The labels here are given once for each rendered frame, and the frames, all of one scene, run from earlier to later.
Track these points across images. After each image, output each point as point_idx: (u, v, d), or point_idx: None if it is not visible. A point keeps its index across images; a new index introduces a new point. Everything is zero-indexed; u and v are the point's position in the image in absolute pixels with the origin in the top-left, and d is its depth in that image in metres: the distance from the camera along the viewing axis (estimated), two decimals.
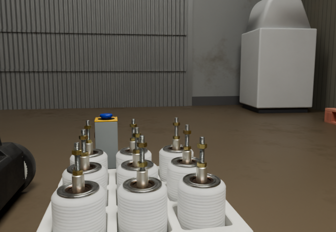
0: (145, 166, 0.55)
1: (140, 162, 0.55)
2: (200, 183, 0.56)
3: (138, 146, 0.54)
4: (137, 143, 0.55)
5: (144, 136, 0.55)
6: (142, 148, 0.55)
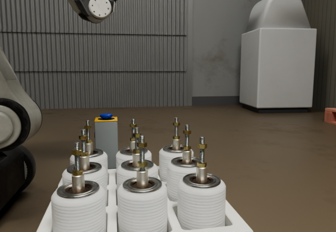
0: (145, 166, 0.55)
1: (140, 162, 0.55)
2: (200, 183, 0.56)
3: (138, 146, 0.54)
4: (137, 143, 0.55)
5: (144, 136, 0.55)
6: (142, 148, 0.55)
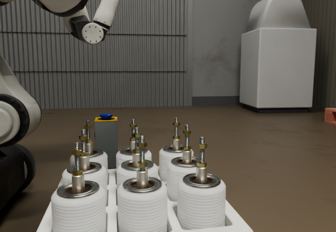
0: (145, 166, 0.55)
1: (140, 162, 0.55)
2: (200, 183, 0.56)
3: (138, 146, 0.54)
4: (137, 143, 0.55)
5: (144, 136, 0.55)
6: (142, 148, 0.55)
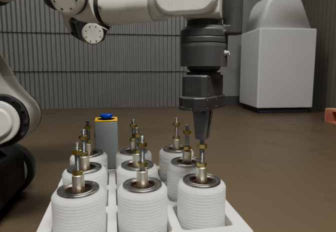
0: (145, 166, 0.55)
1: (140, 162, 0.55)
2: (200, 183, 0.56)
3: (138, 146, 0.54)
4: (137, 143, 0.55)
5: (144, 136, 0.55)
6: (142, 148, 0.55)
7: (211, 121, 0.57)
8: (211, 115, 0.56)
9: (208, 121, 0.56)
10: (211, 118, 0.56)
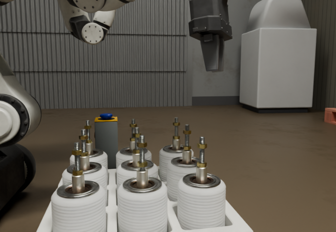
0: (145, 166, 0.55)
1: (140, 162, 0.55)
2: (200, 183, 0.56)
3: (138, 146, 0.54)
4: (137, 143, 0.55)
5: (144, 136, 0.55)
6: (142, 148, 0.55)
7: (223, 52, 0.53)
8: (223, 45, 0.53)
9: (221, 52, 0.53)
10: (223, 49, 0.53)
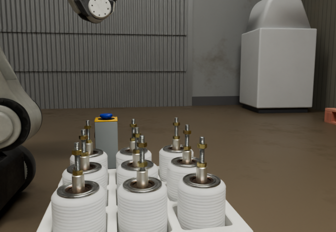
0: (145, 166, 0.55)
1: (140, 162, 0.55)
2: (200, 183, 0.56)
3: (138, 146, 0.54)
4: (137, 143, 0.55)
5: (144, 136, 0.55)
6: (142, 148, 0.55)
7: None
8: None
9: None
10: None
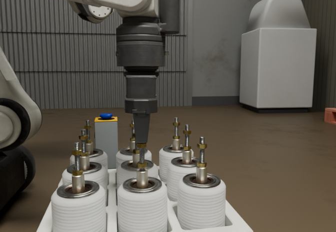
0: (141, 164, 0.56)
1: (145, 161, 0.56)
2: (200, 183, 0.56)
3: (146, 145, 0.55)
4: (145, 145, 0.54)
5: None
6: (142, 147, 0.55)
7: None
8: (150, 116, 0.55)
9: (147, 122, 0.55)
10: (149, 119, 0.55)
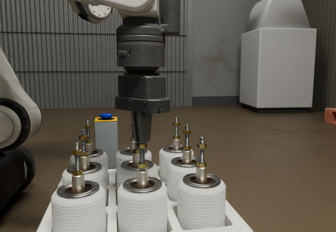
0: (141, 168, 0.55)
1: (138, 162, 0.55)
2: (200, 183, 0.56)
3: (136, 146, 0.55)
4: (139, 143, 0.56)
5: None
6: (140, 148, 0.55)
7: None
8: None
9: None
10: None
